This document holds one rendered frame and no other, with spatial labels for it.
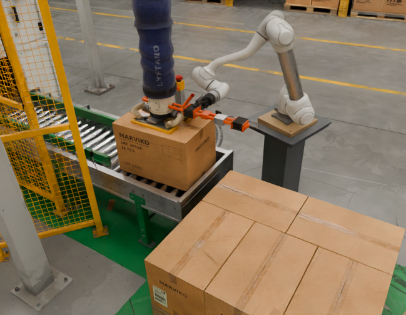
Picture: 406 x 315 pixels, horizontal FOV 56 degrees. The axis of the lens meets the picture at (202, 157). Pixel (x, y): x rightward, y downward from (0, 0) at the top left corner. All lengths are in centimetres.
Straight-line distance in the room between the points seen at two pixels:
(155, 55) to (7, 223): 131
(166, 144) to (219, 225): 62
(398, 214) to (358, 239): 118
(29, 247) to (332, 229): 188
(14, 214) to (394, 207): 290
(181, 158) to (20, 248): 114
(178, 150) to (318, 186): 163
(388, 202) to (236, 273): 189
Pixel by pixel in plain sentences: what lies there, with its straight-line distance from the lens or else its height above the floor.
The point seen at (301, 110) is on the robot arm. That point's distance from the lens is 272.
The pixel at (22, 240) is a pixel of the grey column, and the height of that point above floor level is 51.
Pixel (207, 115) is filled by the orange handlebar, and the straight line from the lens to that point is 241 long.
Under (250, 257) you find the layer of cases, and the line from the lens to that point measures 223.
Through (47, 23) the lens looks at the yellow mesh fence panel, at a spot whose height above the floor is 166.
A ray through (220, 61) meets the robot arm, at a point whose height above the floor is 129.
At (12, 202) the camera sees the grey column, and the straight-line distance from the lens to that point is 249.
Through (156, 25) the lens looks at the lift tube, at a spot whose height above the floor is 162.
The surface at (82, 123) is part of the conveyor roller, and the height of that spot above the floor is 53.
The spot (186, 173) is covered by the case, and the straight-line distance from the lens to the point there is 254.
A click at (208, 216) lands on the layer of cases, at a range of 246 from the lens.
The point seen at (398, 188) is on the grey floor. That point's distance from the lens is 388.
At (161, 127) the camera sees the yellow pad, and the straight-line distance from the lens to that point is 255.
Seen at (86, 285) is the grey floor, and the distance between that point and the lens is 293.
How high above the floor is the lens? 222
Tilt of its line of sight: 34 degrees down
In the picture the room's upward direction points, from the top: 2 degrees counter-clockwise
